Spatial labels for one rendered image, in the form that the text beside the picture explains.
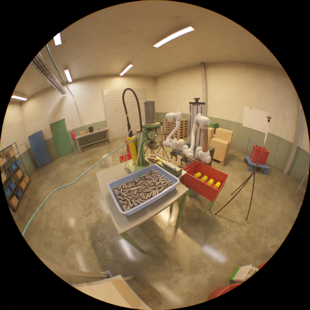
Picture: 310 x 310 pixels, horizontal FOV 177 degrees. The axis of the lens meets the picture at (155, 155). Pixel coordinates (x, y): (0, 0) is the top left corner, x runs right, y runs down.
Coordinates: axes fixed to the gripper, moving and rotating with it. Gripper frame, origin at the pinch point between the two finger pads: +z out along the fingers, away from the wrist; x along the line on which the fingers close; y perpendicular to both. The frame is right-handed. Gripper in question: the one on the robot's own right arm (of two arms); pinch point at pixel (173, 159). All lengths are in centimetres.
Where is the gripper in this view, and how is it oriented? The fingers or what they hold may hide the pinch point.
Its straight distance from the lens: 200.8
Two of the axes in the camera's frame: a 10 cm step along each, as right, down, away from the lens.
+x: -5.2, -3.6, 7.7
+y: 8.5, -2.7, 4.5
